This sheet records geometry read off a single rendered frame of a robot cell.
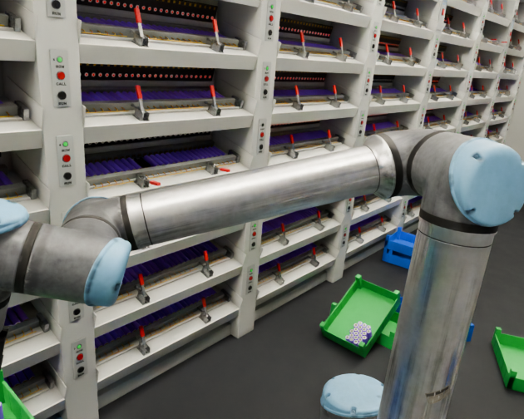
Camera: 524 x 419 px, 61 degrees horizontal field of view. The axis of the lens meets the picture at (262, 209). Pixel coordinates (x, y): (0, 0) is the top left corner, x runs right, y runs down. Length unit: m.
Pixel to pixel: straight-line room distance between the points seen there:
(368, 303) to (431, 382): 1.23
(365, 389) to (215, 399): 0.67
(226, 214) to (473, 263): 0.38
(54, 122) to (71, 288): 0.61
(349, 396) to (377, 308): 0.98
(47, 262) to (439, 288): 0.55
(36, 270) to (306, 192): 0.41
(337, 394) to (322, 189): 0.50
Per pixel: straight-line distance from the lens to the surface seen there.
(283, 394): 1.66
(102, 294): 0.60
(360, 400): 1.06
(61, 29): 1.13
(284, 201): 0.73
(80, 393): 1.48
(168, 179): 1.37
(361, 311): 2.00
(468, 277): 0.75
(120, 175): 1.30
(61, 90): 1.13
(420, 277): 0.75
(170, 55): 1.30
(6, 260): 0.59
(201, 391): 1.65
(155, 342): 1.61
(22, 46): 1.10
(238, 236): 1.69
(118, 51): 1.20
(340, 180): 0.75
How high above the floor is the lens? 1.10
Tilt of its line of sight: 19 degrees down
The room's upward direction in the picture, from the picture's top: 5 degrees clockwise
